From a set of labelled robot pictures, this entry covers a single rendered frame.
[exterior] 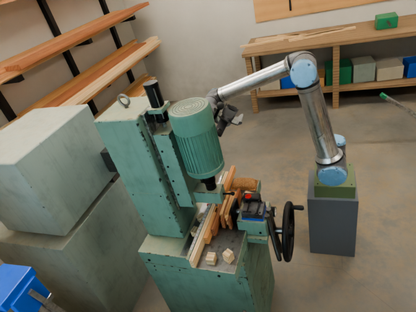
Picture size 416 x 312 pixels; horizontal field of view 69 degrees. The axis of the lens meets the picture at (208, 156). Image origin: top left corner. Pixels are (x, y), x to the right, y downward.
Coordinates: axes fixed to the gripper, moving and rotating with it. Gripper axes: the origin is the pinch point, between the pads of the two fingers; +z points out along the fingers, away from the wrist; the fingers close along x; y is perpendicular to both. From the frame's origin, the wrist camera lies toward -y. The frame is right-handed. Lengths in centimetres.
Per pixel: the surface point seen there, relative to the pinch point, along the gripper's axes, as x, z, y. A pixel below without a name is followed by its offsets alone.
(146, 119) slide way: -28.9, 20.9, -19.4
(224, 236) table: 25, 5, -50
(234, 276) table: 33, 21, -59
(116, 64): -139, -219, 20
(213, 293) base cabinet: 38, -14, -83
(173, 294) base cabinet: 22, -30, -102
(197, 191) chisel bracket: 4.1, -0.4, -38.3
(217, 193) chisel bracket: 12.7, 4.0, -34.0
